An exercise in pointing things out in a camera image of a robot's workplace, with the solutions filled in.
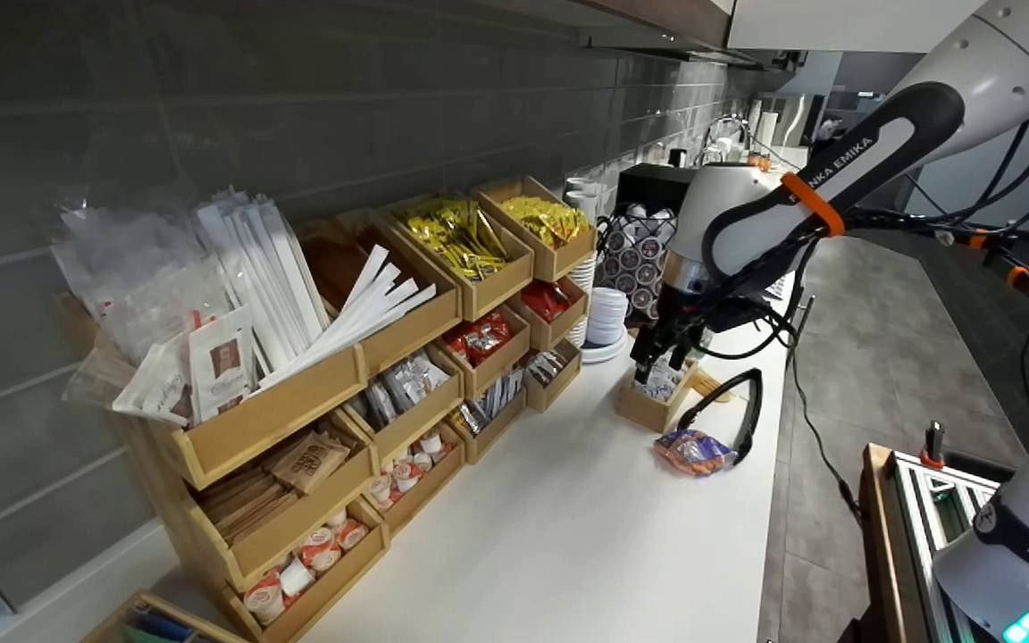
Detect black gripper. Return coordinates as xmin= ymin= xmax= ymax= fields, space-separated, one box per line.
xmin=633 ymin=292 xmax=719 ymax=384

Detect small wooden packet box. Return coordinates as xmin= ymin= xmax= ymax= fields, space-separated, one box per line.
xmin=611 ymin=360 xmax=723 ymax=435

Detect white sugar packets pile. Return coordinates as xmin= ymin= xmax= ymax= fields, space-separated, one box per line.
xmin=642 ymin=369 xmax=689 ymax=403

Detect white cup lids stack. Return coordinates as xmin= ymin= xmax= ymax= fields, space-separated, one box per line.
xmin=577 ymin=283 xmax=634 ymax=369

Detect dark striped sachets pile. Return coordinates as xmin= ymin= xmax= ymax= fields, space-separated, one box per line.
xmin=525 ymin=344 xmax=577 ymax=384

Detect red packets pile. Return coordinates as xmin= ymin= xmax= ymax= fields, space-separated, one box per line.
xmin=446 ymin=309 xmax=519 ymax=369
xmin=519 ymin=277 xmax=588 ymax=329

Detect black coffee machine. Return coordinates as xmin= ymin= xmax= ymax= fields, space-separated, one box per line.
xmin=613 ymin=159 xmax=706 ymax=221

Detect white grey sachets pile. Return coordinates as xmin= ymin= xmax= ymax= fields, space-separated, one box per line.
xmin=453 ymin=369 xmax=530 ymax=438

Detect yellow green packets pile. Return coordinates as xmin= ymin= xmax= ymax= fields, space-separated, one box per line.
xmin=400 ymin=191 xmax=519 ymax=283

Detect grey white packets pile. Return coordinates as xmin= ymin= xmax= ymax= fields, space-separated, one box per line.
xmin=359 ymin=350 xmax=453 ymax=427

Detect red white creamers pile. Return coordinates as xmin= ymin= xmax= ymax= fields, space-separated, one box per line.
xmin=239 ymin=506 xmax=370 ymax=627
xmin=364 ymin=427 xmax=453 ymax=514

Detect wooden robot cart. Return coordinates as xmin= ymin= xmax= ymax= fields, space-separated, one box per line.
xmin=852 ymin=438 xmax=1008 ymax=643

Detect white stir sticks bundle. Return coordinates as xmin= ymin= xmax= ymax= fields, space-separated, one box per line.
xmin=258 ymin=244 xmax=438 ymax=390

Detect wooden tiered organizer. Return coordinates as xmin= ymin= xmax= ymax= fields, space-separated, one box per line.
xmin=119 ymin=175 xmax=599 ymax=643

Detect brown paper packets pile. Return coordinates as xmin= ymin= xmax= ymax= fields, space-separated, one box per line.
xmin=197 ymin=426 xmax=356 ymax=539

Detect white paper straws bundle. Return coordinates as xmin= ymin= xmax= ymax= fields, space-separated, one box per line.
xmin=191 ymin=190 xmax=333 ymax=372

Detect white brown printed sachet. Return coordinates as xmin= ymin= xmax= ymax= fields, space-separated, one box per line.
xmin=187 ymin=309 xmax=260 ymax=426

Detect clear plastic bags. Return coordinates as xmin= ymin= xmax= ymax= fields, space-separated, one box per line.
xmin=46 ymin=191 xmax=239 ymax=415

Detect blue tea bags pile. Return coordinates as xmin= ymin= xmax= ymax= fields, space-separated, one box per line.
xmin=119 ymin=608 xmax=199 ymax=643

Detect orange cable strap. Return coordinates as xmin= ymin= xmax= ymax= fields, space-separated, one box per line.
xmin=779 ymin=172 xmax=851 ymax=238

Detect small dark handle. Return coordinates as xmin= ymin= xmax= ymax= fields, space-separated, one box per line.
xmin=919 ymin=419 xmax=950 ymax=471

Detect brown wooden wall shelf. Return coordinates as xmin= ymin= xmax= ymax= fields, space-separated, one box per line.
xmin=583 ymin=0 xmax=737 ymax=53

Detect white wall cabinet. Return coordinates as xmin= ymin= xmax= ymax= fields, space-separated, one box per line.
xmin=723 ymin=0 xmax=988 ymax=55

